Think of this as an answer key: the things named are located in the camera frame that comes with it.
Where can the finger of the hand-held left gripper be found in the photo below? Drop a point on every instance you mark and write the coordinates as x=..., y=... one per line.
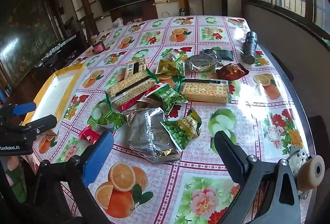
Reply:
x=24, y=108
x=41, y=123

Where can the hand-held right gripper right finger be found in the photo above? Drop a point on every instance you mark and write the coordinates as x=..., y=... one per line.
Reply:
x=232, y=159

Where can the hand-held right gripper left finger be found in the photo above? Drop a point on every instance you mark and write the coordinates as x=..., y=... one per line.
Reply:
x=99, y=157

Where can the small red sachet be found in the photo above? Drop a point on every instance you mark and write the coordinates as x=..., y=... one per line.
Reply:
x=89, y=135

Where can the white tray with yellow tape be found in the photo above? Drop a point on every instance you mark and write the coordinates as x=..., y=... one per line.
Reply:
x=51, y=97

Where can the large silver foil packet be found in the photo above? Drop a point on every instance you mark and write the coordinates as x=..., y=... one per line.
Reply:
x=148, y=136

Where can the green pea snack packet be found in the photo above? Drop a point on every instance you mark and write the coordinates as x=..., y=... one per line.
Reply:
x=181, y=131
x=109, y=118
x=169, y=96

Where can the fruit and flower printed tablecloth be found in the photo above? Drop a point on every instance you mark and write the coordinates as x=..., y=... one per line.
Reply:
x=196, y=187

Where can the long cracker packet dark edge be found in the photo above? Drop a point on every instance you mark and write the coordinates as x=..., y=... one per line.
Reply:
x=205, y=91

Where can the long cracker packet green ends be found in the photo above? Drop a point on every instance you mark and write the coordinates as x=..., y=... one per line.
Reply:
x=129, y=89

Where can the large dark floral painting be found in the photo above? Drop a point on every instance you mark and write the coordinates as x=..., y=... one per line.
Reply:
x=25, y=30

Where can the red and white sachet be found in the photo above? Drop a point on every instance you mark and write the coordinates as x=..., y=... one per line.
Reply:
x=152, y=91

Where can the dark red snack packet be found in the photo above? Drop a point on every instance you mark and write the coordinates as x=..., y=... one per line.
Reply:
x=232, y=71

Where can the dark jar with red label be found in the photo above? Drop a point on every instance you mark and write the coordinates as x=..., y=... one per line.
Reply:
x=98, y=48

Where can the brown cork stopper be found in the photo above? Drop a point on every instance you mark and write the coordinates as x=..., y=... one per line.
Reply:
x=93, y=39

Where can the dark green snack packet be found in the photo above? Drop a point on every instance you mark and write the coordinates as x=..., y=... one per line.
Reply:
x=223, y=54

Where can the olive green snack packet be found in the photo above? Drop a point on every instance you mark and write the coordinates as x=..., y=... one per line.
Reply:
x=170, y=68

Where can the black flashlight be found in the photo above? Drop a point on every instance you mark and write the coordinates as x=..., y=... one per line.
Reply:
x=250, y=46

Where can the small green snack packet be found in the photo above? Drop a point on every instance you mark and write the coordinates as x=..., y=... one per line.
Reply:
x=171, y=55

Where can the white plastic bag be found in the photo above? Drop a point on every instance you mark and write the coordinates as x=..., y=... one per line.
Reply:
x=117, y=23

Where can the steel thermos flask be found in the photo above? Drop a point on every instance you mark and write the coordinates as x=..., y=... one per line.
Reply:
x=182, y=12

